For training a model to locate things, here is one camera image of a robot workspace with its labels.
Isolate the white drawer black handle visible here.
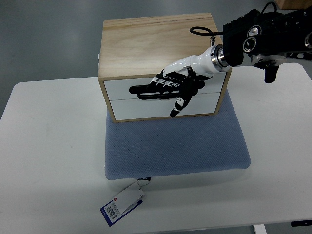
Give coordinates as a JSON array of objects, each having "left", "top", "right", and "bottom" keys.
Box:
[{"left": 104, "top": 73, "right": 227, "bottom": 101}]

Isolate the white lower drawer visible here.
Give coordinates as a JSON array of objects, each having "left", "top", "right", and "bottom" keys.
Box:
[{"left": 111, "top": 93, "right": 220, "bottom": 121}]

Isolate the black table control panel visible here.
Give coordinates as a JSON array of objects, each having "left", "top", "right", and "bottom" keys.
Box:
[{"left": 291, "top": 220, "right": 312, "bottom": 227}]

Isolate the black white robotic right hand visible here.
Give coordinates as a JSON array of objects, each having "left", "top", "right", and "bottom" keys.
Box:
[{"left": 145, "top": 45, "right": 219, "bottom": 118}]

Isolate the white and blue price tag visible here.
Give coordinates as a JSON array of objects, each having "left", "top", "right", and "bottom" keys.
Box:
[{"left": 100, "top": 182, "right": 145, "bottom": 227}]

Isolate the white table leg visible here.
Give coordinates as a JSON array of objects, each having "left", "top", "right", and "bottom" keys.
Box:
[{"left": 253, "top": 224, "right": 267, "bottom": 234}]

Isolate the wooden drawer cabinet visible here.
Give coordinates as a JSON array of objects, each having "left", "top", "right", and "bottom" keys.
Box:
[{"left": 98, "top": 13, "right": 217, "bottom": 122}]

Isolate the cardboard box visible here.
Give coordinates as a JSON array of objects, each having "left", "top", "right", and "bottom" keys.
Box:
[{"left": 275, "top": 0, "right": 312, "bottom": 10}]

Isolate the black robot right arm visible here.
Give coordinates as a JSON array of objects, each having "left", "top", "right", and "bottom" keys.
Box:
[{"left": 190, "top": 7, "right": 312, "bottom": 83}]

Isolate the blue foam cushion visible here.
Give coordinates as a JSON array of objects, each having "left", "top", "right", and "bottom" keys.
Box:
[{"left": 105, "top": 93, "right": 251, "bottom": 180}]

